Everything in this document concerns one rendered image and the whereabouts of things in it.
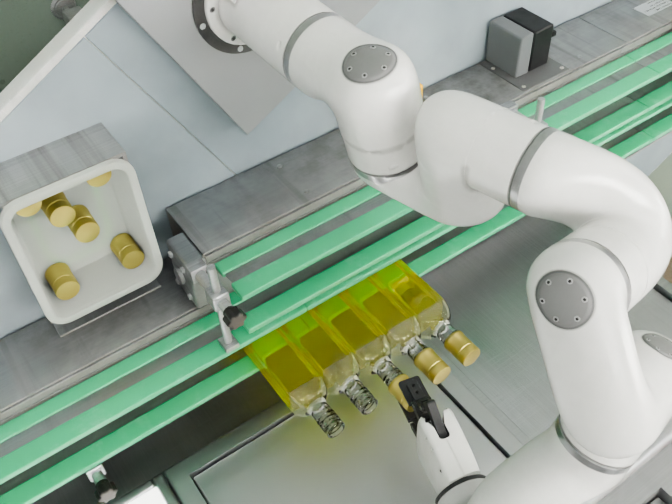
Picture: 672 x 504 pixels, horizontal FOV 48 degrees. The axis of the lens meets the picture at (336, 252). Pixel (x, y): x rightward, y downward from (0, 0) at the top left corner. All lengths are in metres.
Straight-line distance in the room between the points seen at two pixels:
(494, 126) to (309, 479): 0.65
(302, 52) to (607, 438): 0.50
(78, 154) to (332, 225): 0.38
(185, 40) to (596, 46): 0.82
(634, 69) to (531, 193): 0.83
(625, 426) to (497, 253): 0.87
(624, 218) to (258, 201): 0.60
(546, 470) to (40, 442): 0.65
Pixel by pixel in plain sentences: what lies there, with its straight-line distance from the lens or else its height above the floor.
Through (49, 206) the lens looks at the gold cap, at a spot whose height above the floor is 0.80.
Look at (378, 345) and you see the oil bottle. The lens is 1.12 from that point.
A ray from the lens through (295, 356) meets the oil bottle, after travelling 1.12.
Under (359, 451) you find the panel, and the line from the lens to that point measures 1.20.
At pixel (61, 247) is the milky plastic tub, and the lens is 1.12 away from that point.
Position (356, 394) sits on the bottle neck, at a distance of 1.09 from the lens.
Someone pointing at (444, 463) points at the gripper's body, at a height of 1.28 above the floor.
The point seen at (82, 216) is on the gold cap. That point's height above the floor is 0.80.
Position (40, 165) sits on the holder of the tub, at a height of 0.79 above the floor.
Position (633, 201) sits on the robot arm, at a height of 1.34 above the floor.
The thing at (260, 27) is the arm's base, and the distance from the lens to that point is 0.92.
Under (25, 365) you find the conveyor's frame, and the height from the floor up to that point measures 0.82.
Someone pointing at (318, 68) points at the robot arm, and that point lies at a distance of 0.83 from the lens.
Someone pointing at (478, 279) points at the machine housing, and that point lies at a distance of 1.47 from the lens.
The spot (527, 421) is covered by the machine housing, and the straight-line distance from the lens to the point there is 1.29.
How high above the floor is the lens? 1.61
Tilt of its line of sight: 36 degrees down
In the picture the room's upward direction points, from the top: 135 degrees clockwise
